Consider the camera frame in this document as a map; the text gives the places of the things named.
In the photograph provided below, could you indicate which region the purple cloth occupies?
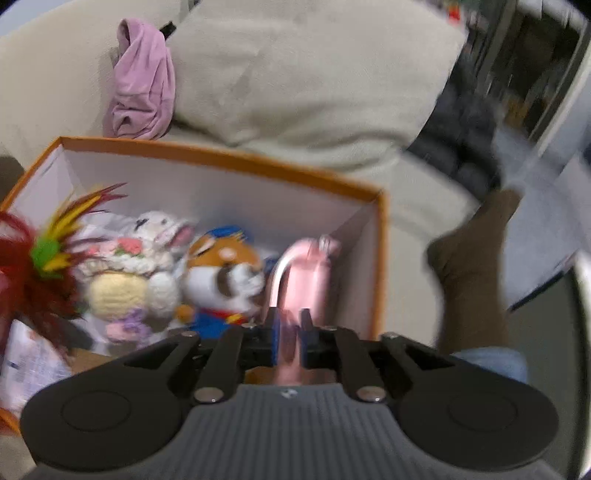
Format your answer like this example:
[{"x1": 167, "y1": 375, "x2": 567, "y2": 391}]
[{"x1": 102, "y1": 18, "x2": 177, "y2": 140}]

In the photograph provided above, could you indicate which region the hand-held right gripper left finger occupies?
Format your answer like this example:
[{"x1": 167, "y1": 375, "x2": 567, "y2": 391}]
[{"x1": 99, "y1": 308, "x2": 281, "y2": 403}]

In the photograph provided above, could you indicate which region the pink plastic clip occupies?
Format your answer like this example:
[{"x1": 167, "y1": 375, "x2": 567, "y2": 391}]
[{"x1": 262, "y1": 234, "x2": 343, "y2": 385}]

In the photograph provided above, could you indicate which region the beige pillow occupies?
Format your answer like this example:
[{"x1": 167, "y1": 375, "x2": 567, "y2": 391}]
[{"x1": 168, "y1": 0, "x2": 470, "y2": 171}]

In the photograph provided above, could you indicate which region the white crochet bunny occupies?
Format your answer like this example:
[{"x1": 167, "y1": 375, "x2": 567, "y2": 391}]
[{"x1": 76, "y1": 210, "x2": 195, "y2": 343}]

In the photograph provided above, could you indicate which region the orange cardboard box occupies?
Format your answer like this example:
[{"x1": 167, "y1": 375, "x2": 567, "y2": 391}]
[{"x1": 0, "y1": 136, "x2": 389, "y2": 435}]

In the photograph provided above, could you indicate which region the white hand cream tube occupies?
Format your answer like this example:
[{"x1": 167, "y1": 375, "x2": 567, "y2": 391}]
[{"x1": 0, "y1": 318, "x2": 73, "y2": 414}]

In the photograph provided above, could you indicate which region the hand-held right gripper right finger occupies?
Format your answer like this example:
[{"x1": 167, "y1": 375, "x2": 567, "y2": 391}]
[{"x1": 300, "y1": 308, "x2": 485, "y2": 403}]

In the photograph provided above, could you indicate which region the black puffer jacket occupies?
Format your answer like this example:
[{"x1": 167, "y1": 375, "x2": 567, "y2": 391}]
[{"x1": 406, "y1": 60, "x2": 505, "y2": 191}]

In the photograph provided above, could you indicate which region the beige sofa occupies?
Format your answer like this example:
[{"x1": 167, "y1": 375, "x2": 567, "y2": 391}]
[{"x1": 0, "y1": 0, "x2": 490, "y2": 352}]

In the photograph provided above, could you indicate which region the orange hamster plush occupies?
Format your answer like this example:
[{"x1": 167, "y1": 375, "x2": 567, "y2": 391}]
[{"x1": 177, "y1": 225, "x2": 267, "y2": 339}]

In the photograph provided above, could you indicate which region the red feather toy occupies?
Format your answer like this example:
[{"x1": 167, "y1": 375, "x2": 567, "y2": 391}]
[{"x1": 0, "y1": 182, "x2": 129, "y2": 326}]

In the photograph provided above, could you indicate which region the person's right leg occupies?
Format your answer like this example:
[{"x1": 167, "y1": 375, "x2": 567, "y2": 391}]
[{"x1": 427, "y1": 189, "x2": 530, "y2": 385}]

